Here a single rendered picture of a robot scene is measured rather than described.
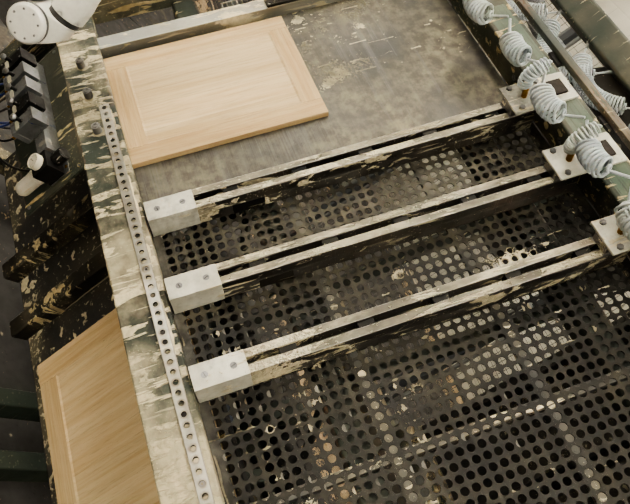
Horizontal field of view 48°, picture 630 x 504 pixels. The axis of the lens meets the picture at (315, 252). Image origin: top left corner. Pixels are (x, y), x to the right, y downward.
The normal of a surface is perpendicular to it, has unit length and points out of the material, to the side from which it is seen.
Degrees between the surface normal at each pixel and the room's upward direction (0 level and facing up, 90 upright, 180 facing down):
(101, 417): 90
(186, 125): 57
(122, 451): 90
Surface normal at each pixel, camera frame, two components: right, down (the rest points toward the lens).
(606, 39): -0.53, -0.29
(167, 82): -0.01, -0.54
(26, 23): -0.13, 0.37
